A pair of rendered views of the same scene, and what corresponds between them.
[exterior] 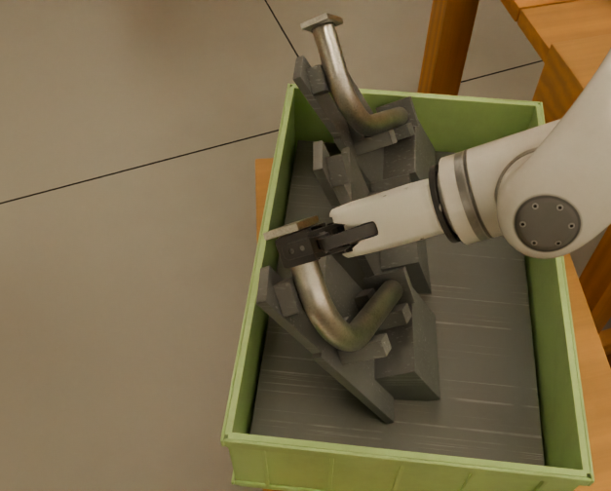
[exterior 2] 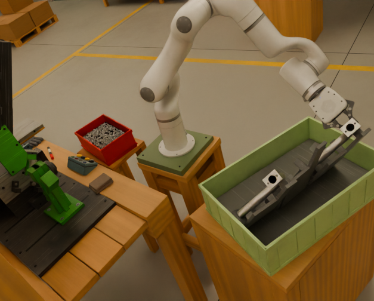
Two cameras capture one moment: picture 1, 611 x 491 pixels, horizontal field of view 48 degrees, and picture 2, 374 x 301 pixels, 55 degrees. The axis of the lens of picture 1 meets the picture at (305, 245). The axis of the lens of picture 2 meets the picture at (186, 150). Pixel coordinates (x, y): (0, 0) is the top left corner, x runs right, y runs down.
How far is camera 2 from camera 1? 1.49 m
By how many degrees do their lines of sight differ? 74
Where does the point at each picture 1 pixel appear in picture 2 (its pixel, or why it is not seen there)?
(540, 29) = (134, 230)
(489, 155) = (311, 77)
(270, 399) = not seen: hidden behind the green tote
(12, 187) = not seen: outside the picture
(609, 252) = (198, 200)
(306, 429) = (357, 175)
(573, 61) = (153, 206)
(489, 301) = not seen: hidden behind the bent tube
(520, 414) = (297, 151)
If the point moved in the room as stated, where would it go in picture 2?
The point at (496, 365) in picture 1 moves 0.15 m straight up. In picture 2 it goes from (290, 161) to (287, 135)
